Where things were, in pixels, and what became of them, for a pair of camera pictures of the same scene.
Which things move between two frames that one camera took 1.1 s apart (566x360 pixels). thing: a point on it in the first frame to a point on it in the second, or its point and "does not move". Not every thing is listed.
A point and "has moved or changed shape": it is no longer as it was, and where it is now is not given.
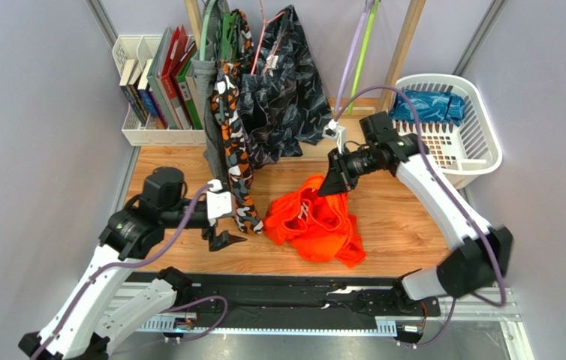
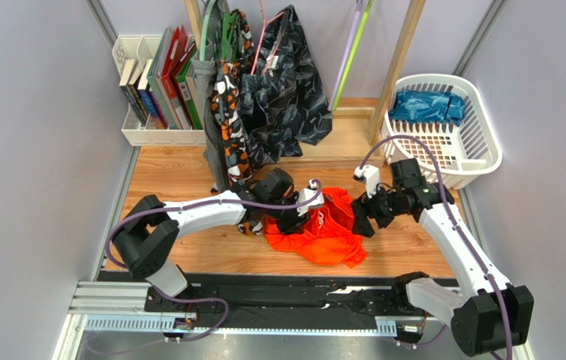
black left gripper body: [209, 232] to [288, 219]
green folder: [182, 82] does not move
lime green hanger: [364, 56] to [353, 54]
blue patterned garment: [428, 106] does not move
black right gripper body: [342, 170] to [373, 209]
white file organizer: [136, 133] does not move
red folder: [176, 49] does not move
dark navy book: [128, 67] does not move
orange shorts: [318, 228] has moved or changed shape
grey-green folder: [156, 84] does not move
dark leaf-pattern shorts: [284, 100] does not move
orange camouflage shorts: [227, 102] does not move
